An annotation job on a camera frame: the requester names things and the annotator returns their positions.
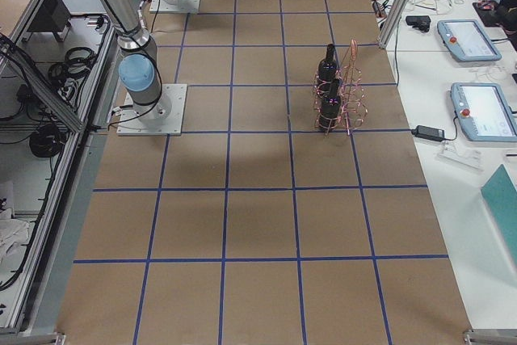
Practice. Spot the teal folder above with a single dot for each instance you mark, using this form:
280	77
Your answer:
499	193

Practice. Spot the black power adapter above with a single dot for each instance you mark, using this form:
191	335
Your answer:
428	133

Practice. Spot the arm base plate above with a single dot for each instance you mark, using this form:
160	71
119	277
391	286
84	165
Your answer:
175	6
165	118

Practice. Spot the dark wine bottle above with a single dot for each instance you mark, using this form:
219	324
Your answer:
329	111
326	71

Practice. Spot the copper wire bottle basket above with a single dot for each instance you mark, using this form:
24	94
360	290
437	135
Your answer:
353	110

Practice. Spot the white cloth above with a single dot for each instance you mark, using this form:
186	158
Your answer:
14	232

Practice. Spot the teach pendant tablet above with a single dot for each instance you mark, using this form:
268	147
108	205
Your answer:
483	112
467	41

